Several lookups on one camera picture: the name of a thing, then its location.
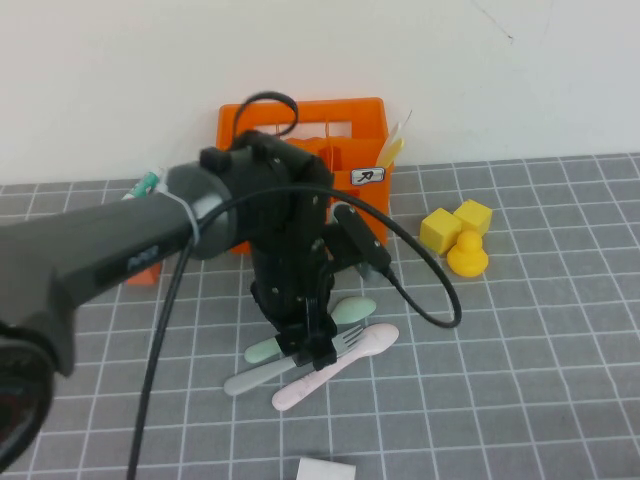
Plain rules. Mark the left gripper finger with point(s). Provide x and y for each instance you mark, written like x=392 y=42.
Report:
x=292 y=345
x=322 y=355

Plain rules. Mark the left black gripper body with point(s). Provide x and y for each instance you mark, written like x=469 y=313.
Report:
x=285 y=280

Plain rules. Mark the grey plastic fork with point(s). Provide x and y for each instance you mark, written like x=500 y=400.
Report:
x=255 y=377

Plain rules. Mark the mint green plastic spoon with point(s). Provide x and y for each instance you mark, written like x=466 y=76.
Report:
x=357 y=307

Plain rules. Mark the pink plastic spoon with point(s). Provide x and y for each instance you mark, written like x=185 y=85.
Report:
x=380 y=337

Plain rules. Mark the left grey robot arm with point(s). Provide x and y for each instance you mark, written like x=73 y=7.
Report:
x=100 y=235

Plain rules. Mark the orange plastic cutlery holder crate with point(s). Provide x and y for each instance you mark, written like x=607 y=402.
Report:
x=360 y=130

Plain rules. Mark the white zip tie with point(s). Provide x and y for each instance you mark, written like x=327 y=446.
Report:
x=192 y=225

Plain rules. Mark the white paper card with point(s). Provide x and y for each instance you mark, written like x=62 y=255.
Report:
x=325 y=470

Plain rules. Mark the white label knife character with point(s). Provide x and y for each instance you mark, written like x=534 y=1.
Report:
x=367 y=176

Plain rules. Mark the orange foam block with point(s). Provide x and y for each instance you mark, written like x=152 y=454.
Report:
x=145 y=277

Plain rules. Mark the yellow foam cube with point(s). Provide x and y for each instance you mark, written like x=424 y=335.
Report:
x=439 y=230
x=475 y=215

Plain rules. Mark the yellow plastic knife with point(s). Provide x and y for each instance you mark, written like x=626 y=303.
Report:
x=392 y=152

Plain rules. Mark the white green glue stick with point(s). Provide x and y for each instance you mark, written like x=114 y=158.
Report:
x=147 y=184

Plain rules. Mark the yellow rubber duck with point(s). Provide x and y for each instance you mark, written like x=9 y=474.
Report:
x=467 y=260

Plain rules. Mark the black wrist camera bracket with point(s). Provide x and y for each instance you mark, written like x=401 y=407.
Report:
x=345 y=250

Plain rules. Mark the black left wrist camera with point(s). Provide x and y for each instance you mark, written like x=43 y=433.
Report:
x=362 y=237

